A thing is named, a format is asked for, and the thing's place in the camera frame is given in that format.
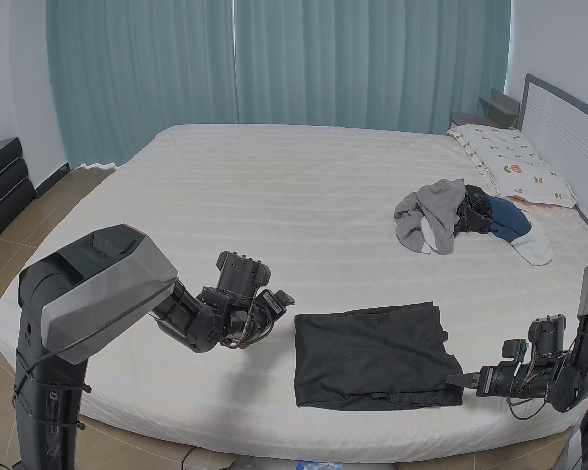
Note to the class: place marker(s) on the grey bedside table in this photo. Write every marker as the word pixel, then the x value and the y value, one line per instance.
pixel 495 105

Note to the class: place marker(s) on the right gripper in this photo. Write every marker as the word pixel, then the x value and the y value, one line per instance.
pixel 497 380

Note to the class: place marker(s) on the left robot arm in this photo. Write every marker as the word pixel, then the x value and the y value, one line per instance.
pixel 103 301

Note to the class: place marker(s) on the black T-shirt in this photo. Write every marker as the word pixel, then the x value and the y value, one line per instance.
pixel 372 350

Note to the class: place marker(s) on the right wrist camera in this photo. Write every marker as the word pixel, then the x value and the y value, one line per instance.
pixel 513 349

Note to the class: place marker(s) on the black glossy garment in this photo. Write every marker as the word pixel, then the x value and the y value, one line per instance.
pixel 475 213

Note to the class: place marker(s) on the blue-green curtain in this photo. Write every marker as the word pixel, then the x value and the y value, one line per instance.
pixel 372 47
pixel 142 57

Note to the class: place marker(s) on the white printed pillow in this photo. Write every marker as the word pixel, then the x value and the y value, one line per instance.
pixel 509 159

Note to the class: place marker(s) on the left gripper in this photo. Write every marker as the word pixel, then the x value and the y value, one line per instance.
pixel 269 306

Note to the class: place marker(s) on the grey garment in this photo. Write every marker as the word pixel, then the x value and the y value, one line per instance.
pixel 431 213

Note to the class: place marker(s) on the dark blue garment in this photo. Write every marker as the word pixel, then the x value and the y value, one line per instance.
pixel 509 221

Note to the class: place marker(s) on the white garment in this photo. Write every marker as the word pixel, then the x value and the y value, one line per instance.
pixel 534 245

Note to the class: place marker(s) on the bed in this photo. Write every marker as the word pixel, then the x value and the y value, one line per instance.
pixel 274 203

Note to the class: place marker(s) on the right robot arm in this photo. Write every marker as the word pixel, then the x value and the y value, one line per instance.
pixel 568 360

